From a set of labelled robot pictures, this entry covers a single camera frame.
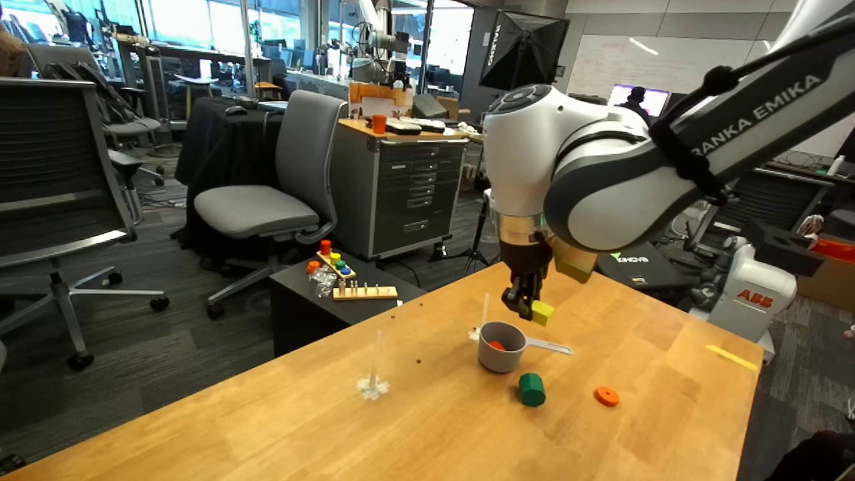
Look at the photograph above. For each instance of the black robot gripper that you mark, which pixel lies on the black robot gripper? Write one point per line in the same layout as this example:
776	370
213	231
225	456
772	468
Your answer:
527	270

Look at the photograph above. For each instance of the yellow cube block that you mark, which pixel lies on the yellow cube block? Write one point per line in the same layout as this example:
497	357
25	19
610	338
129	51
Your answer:
541	313

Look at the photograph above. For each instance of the grey measuring cup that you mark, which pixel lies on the grey measuring cup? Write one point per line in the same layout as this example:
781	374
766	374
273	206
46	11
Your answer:
515	343

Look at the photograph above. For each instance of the red cube block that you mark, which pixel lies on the red cube block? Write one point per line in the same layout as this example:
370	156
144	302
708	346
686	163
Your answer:
495	346

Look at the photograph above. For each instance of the green block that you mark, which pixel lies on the green block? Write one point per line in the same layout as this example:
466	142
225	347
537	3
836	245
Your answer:
529	389

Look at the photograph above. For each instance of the white ABB robot base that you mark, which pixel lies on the white ABB robot base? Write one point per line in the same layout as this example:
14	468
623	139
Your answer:
753	291

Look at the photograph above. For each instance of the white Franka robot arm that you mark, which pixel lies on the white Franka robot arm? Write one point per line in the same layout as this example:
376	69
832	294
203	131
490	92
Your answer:
575	179

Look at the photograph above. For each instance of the orange round disc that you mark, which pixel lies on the orange round disc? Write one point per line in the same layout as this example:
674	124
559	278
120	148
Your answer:
607	397

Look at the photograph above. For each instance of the grey filing cabinet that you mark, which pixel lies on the grey filing cabinet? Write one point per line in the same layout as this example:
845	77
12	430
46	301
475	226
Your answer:
394	194

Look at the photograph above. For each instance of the yellow tape strip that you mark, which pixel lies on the yellow tape strip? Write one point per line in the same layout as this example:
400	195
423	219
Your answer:
732	358

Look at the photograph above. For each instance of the small black side table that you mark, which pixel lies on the small black side table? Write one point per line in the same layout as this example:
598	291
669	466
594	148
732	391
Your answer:
299	315

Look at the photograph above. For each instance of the grey chair at right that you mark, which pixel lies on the grey chair at right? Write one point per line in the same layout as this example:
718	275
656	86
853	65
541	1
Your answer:
296	210

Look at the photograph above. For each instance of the black softbox light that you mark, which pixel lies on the black softbox light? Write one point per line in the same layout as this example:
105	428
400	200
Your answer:
523	48

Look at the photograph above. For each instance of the black mesh office chair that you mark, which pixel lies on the black mesh office chair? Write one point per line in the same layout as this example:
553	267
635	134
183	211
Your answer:
58	195

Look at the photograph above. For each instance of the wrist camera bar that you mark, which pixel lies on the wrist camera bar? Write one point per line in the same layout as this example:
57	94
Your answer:
575	263

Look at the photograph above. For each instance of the colourful stacking ring toy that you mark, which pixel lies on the colourful stacking ring toy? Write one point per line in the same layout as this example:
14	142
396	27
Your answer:
326	267

